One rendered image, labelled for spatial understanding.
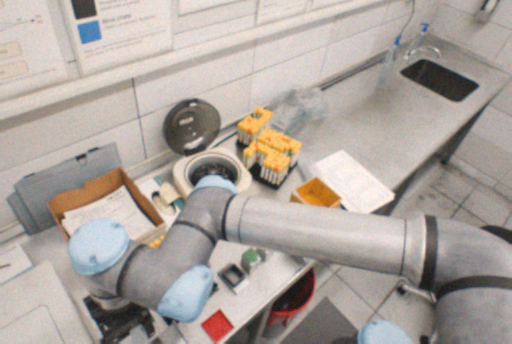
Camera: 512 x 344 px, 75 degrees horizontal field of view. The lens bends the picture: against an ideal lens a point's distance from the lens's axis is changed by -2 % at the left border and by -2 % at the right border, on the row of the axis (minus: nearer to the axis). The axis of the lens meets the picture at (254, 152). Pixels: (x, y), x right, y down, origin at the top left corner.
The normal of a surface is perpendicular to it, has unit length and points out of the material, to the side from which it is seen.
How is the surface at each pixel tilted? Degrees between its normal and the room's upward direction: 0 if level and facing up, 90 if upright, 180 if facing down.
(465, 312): 58
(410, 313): 0
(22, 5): 94
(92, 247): 0
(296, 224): 31
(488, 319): 38
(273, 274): 0
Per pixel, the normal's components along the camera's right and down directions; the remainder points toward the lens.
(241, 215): -0.29, -0.40
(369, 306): 0.11, -0.72
